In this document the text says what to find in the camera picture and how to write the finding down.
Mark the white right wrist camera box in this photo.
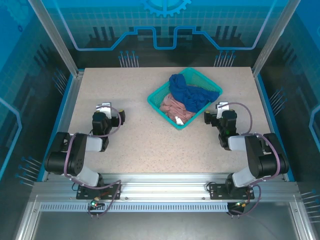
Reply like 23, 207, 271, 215
215, 101, 230, 120

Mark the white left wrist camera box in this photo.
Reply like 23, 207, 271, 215
95, 101, 113, 114

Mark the slotted grey cable duct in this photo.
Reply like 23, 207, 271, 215
39, 202, 230, 213

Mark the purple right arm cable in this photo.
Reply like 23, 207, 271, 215
217, 102, 281, 218

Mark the pink t-shirt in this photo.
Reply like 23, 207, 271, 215
159, 92, 196, 125

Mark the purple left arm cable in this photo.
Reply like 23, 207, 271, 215
63, 106, 123, 219

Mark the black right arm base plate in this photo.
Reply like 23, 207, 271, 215
208, 183, 255, 200

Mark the aluminium table side rail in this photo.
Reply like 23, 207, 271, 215
46, 72, 85, 181

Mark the blue t-shirt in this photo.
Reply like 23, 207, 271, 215
168, 73, 220, 113

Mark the aluminium frame post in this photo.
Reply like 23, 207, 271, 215
251, 0, 301, 77
27, 0, 85, 78

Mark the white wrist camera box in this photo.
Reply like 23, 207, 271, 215
95, 101, 113, 114
215, 101, 230, 120

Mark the blue table edge strip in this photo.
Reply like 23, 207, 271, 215
37, 74, 76, 182

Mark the teal plastic basket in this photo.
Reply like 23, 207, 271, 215
146, 67, 224, 131

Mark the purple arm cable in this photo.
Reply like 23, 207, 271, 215
217, 102, 281, 218
63, 106, 123, 219

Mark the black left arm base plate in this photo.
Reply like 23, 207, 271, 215
76, 183, 123, 200

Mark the aluminium mounting rail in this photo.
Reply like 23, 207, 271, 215
32, 173, 300, 201

